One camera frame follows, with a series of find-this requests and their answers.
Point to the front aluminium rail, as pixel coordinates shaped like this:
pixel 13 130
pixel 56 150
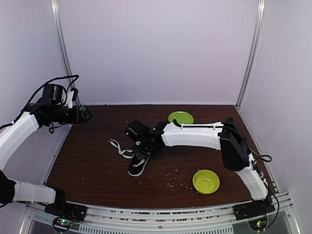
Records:
pixel 218 219

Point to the black white canvas sneaker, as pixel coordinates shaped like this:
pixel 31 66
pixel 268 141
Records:
pixel 137 166

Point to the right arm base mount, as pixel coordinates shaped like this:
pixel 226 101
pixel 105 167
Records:
pixel 253 209

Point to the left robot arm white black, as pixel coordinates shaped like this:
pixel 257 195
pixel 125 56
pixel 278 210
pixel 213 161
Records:
pixel 16 133

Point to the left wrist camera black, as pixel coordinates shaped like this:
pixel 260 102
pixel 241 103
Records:
pixel 57 95

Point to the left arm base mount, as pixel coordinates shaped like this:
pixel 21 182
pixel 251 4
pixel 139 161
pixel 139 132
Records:
pixel 68 210

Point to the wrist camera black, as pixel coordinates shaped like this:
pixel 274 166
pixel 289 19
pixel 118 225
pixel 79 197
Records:
pixel 137 131
pixel 57 95

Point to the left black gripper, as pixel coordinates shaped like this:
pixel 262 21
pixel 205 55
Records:
pixel 75 118

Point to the yellow-green bowl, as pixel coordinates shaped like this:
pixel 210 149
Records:
pixel 205 182

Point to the white shoelace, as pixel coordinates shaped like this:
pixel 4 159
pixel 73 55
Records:
pixel 126 153

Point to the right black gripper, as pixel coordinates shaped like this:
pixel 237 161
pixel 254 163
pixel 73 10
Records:
pixel 138 156

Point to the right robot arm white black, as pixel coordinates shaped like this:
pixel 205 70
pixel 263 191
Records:
pixel 237 155

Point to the left aluminium frame post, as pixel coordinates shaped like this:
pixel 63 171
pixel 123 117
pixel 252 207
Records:
pixel 60 35

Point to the green plate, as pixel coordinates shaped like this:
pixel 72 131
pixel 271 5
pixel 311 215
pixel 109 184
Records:
pixel 181 117

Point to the aluminium frame post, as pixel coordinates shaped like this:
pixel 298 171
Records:
pixel 60 35
pixel 257 34

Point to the right aluminium frame post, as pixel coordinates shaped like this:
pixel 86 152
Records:
pixel 257 34

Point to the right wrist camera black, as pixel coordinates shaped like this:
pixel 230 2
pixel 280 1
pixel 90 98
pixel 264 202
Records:
pixel 137 131

